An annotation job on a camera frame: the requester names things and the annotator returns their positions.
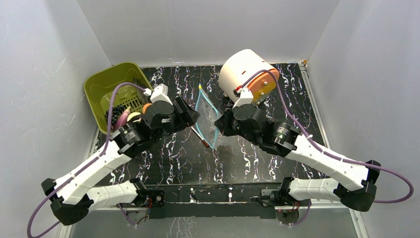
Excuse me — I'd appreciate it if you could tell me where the white orange cylindrical appliance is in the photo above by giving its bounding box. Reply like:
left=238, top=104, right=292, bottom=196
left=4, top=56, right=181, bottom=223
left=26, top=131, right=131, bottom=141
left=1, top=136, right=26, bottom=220
left=218, top=49, right=279, bottom=105

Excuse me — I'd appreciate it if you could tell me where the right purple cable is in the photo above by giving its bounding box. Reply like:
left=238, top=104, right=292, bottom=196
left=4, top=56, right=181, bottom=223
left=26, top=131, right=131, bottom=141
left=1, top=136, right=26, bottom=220
left=241, top=69, right=415, bottom=204

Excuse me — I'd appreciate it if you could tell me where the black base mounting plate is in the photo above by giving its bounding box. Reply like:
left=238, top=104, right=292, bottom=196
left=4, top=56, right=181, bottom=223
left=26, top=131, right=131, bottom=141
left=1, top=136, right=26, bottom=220
left=144, top=183, right=299, bottom=220

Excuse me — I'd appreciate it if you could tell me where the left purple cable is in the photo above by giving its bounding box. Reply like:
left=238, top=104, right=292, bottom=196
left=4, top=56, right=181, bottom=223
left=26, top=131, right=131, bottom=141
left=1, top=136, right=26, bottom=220
left=26, top=82, right=148, bottom=238

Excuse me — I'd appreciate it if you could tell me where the clear zip top bag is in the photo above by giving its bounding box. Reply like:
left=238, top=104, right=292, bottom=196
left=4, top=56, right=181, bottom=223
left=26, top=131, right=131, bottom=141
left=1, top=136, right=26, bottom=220
left=195, top=84, right=237, bottom=149

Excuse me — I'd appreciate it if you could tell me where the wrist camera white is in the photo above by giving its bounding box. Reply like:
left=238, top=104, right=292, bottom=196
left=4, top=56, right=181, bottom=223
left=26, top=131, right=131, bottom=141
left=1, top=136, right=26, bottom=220
left=233, top=87, right=254, bottom=108
left=143, top=84, right=173, bottom=105

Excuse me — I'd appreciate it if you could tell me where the black toy grape bunch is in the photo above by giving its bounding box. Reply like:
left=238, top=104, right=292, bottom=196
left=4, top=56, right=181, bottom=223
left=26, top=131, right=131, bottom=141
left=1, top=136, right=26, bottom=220
left=111, top=104, right=127, bottom=127

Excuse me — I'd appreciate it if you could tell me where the purple cable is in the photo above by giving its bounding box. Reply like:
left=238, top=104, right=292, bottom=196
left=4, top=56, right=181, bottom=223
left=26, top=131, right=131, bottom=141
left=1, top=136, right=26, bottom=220
left=26, top=82, right=148, bottom=238
left=241, top=69, right=415, bottom=204

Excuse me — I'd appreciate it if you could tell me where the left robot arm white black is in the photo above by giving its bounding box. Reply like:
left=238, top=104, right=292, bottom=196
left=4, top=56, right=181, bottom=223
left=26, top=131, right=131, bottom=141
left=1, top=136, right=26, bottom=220
left=42, top=97, right=200, bottom=226

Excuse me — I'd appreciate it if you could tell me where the purple toy eggplant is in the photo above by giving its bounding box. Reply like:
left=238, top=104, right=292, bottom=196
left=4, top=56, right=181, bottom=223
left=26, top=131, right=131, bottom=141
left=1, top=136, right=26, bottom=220
left=112, top=106, right=131, bottom=131

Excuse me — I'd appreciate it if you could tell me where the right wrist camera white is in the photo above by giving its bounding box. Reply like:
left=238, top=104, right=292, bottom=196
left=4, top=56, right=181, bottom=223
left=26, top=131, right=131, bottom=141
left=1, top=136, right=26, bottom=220
left=233, top=87, right=254, bottom=108

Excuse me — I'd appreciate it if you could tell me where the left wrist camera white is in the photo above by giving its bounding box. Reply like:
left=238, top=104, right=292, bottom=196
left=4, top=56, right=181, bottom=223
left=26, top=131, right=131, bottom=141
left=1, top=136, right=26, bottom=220
left=143, top=84, right=173, bottom=105

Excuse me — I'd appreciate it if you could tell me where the olive green plastic basket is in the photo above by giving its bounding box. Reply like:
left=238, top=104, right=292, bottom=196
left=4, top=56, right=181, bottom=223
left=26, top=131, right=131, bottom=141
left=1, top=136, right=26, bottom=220
left=84, top=62, right=152, bottom=134

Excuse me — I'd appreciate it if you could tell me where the red white marker pen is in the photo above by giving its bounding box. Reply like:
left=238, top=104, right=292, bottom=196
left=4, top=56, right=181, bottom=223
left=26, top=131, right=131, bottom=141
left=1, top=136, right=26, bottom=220
left=190, top=127, right=210, bottom=148

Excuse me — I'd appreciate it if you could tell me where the white round toy food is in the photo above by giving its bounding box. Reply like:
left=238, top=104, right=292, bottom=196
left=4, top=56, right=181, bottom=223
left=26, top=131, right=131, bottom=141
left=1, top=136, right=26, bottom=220
left=127, top=112, right=142, bottom=123

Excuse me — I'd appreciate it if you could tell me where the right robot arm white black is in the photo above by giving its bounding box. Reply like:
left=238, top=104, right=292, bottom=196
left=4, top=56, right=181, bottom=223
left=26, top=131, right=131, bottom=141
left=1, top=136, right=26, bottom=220
left=214, top=104, right=379, bottom=212

